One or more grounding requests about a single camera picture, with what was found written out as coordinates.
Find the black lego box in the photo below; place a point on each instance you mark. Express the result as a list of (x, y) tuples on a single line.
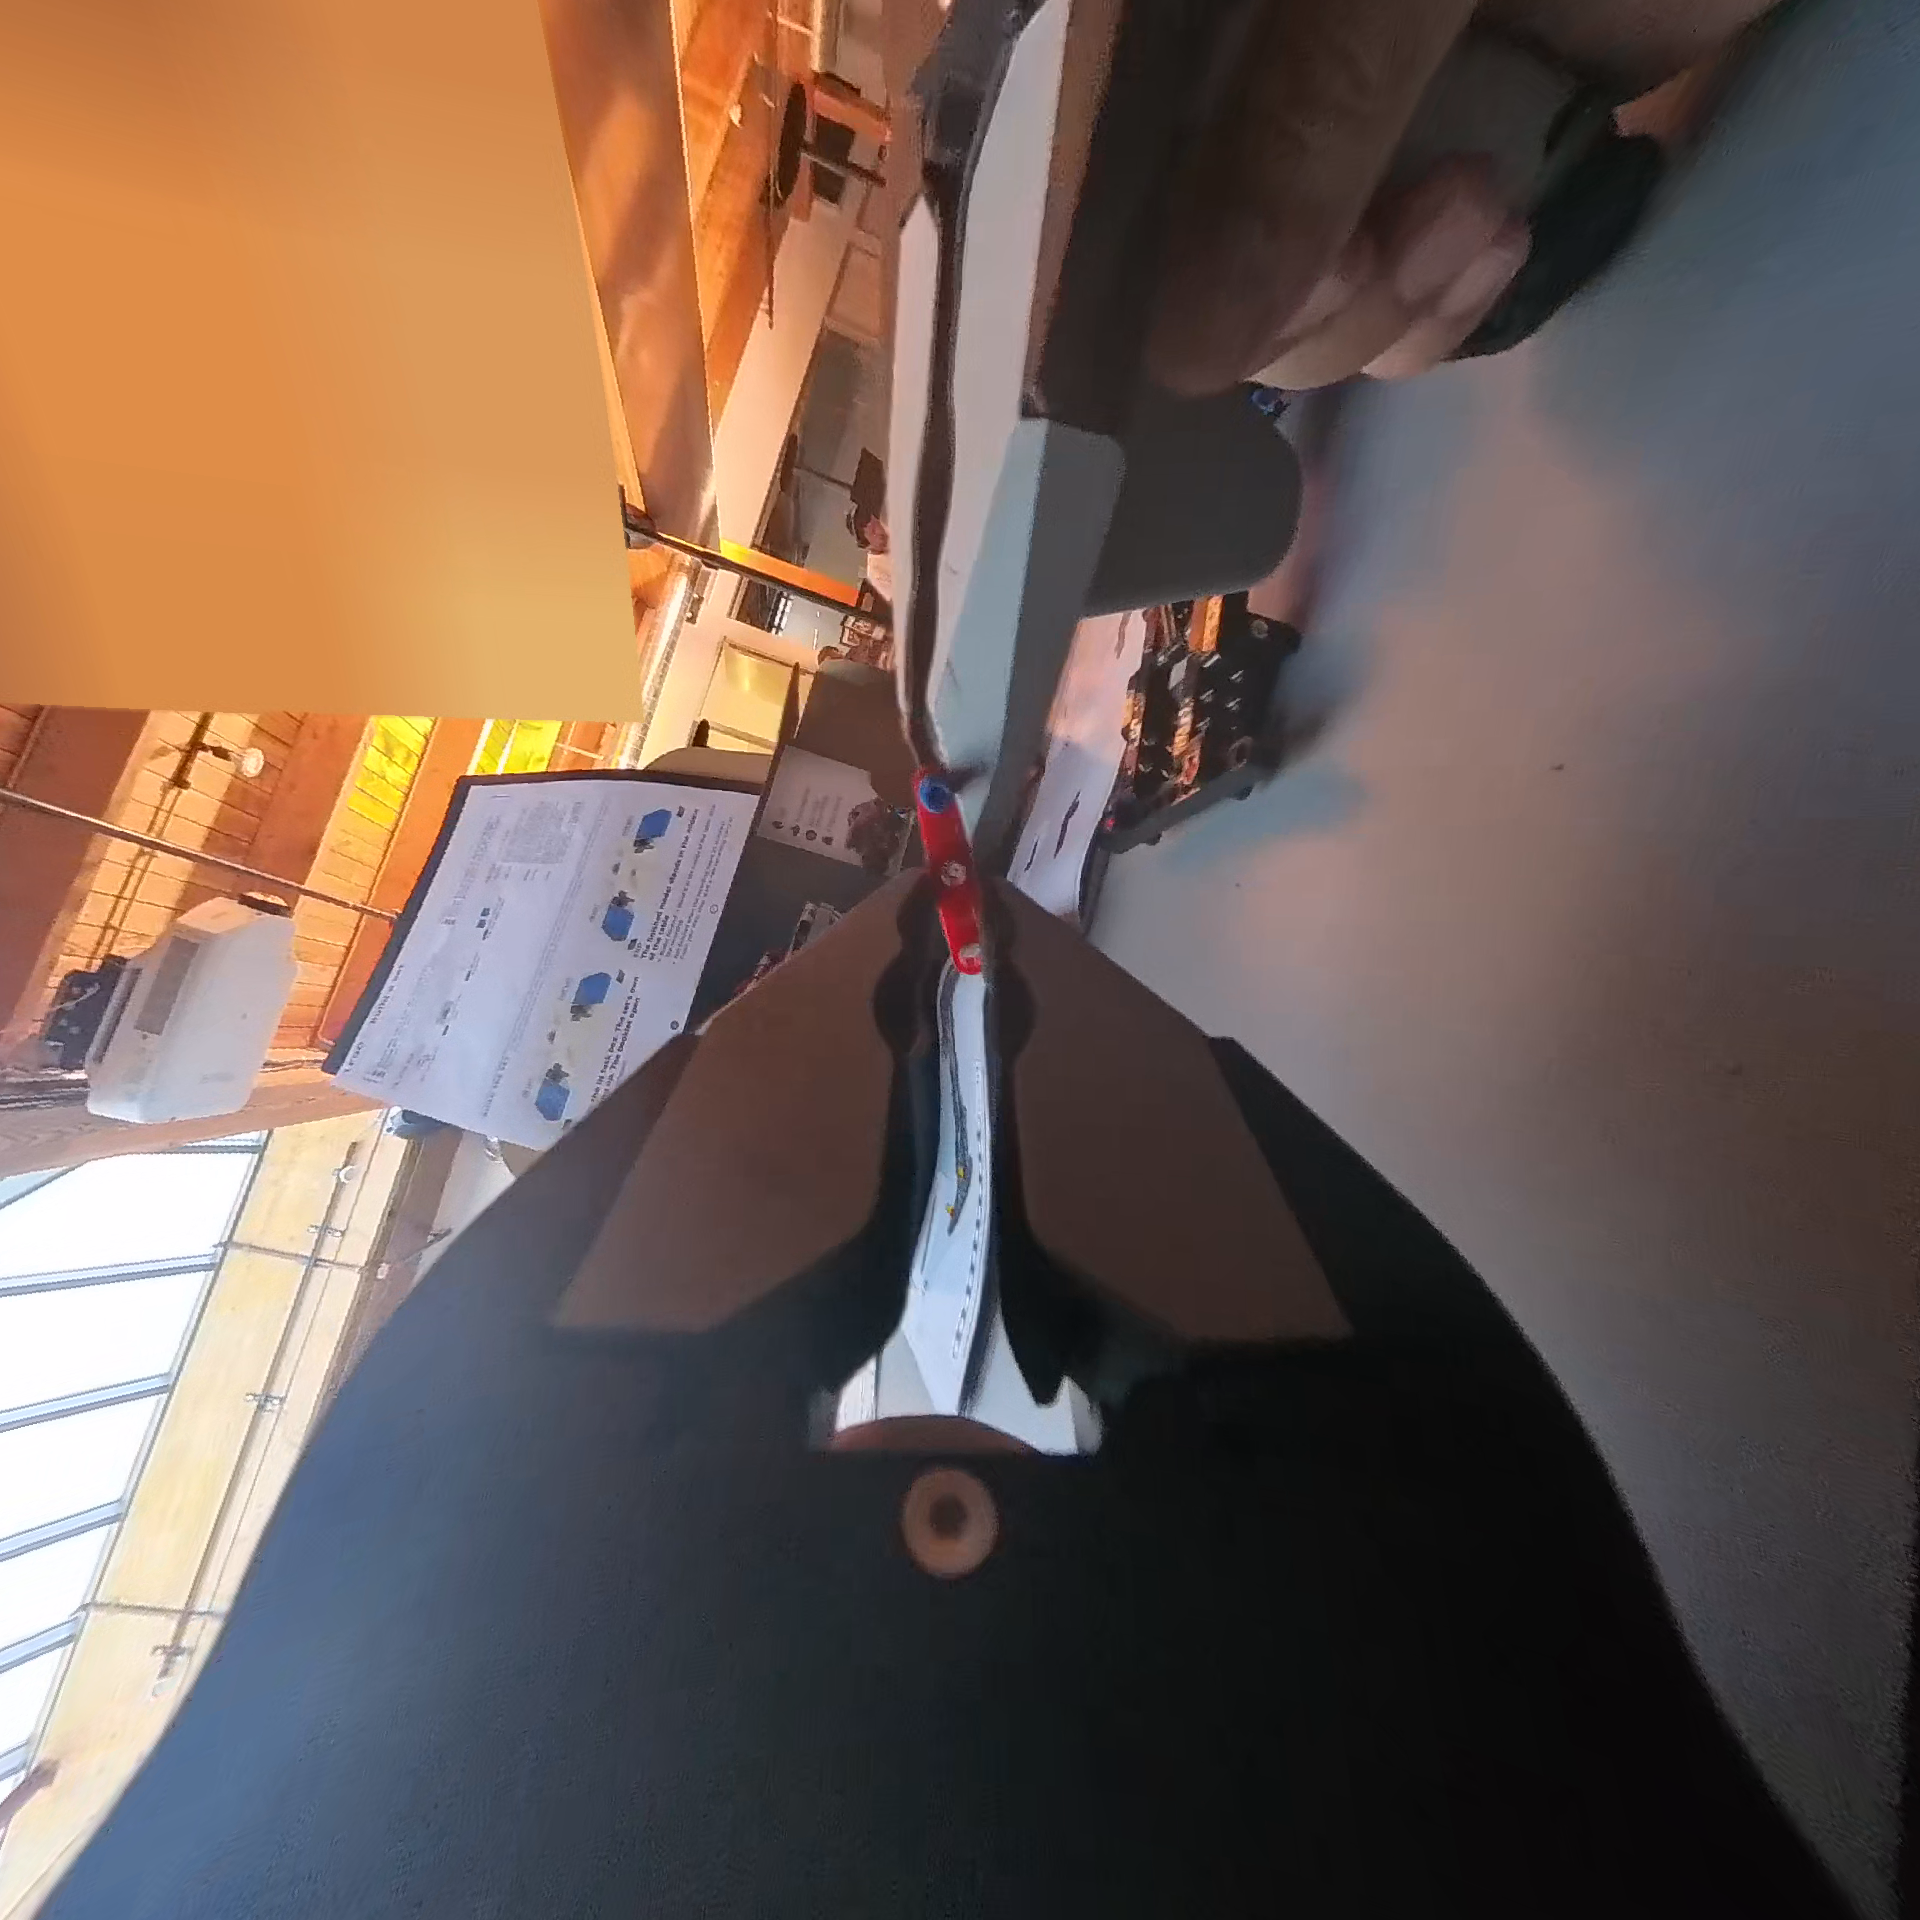
[(819, 819)]

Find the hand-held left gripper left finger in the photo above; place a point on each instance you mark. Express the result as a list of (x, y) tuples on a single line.
[(751, 1142)]

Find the black lego chassis model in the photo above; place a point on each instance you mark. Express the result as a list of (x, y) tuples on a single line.
[(1202, 704)]

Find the white printed instruction sheet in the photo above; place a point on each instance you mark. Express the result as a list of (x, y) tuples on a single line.
[(525, 944)]

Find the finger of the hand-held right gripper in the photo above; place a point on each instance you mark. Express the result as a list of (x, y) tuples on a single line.
[(914, 376), (997, 301)]

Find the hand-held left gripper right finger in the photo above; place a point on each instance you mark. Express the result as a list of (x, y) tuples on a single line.
[(1163, 1155)]

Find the red angled lego beam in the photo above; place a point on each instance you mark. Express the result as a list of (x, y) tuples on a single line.
[(954, 885)]

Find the lego instruction booklet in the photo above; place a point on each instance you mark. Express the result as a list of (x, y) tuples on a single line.
[(954, 1276)]

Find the person's right hand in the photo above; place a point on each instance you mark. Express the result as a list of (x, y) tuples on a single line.
[(1426, 278)]

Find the white plastic appliance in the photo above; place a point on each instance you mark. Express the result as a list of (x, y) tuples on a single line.
[(188, 1004)]

